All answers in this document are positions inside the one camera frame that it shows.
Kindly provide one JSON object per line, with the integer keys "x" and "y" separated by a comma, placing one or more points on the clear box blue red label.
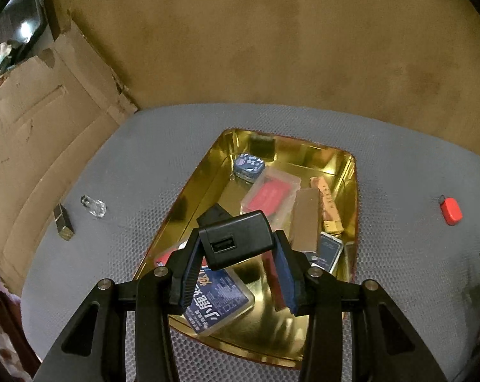
{"x": 224, "y": 300}

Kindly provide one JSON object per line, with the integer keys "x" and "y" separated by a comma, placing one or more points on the small clear glass bottle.
{"x": 93, "y": 206}

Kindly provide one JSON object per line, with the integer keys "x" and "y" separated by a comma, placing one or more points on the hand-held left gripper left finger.
{"x": 192, "y": 276}

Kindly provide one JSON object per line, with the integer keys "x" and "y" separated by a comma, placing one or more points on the red tin box gold interior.
{"x": 264, "y": 326}

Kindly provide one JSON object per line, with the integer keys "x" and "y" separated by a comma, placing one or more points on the black charger adapter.
{"x": 236, "y": 238}

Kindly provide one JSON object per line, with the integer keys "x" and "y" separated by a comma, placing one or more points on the grey honeycomb mat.
{"x": 403, "y": 246}

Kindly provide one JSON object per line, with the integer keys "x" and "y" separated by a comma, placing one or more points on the black rectangular card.
{"x": 214, "y": 215}

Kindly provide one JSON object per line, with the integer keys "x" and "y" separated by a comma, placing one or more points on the torn brown cardboard sheet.
{"x": 37, "y": 147}

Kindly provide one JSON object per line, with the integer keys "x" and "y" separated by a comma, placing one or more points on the clear box red contents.
{"x": 270, "y": 195}

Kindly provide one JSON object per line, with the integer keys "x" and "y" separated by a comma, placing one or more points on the small red plastic tag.
{"x": 451, "y": 210}

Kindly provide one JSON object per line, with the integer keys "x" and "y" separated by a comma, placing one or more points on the tan suede backrest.
{"x": 287, "y": 36}

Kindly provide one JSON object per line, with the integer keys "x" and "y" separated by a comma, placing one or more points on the tan metallic rectangular bar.
{"x": 304, "y": 221}

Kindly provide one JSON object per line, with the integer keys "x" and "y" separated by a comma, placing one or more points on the round blue patterned tin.
{"x": 249, "y": 166}

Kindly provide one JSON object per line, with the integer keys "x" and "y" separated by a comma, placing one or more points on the yellow brown lighter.
{"x": 327, "y": 207}

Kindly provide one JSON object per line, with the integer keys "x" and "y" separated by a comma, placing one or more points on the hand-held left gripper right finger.
{"x": 285, "y": 276}

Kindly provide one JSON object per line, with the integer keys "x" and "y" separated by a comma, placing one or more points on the floral patterned cloth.
{"x": 1, "y": 67}

